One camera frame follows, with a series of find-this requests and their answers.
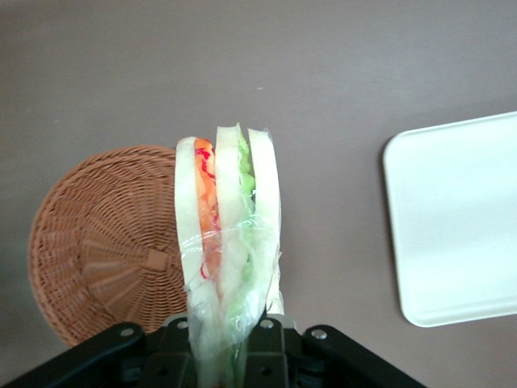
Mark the beige plastic serving tray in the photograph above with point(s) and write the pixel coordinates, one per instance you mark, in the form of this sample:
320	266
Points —
456	226

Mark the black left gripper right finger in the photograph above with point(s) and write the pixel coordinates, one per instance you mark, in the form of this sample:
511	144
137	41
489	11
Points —
307	363

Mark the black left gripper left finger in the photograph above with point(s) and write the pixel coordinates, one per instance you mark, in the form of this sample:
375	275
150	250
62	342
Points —
121	359

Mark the round brown wicker basket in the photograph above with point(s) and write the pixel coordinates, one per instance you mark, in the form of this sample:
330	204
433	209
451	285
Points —
109	242

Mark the plastic triangle sandwich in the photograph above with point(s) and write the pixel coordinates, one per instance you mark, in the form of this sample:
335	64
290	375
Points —
230	202

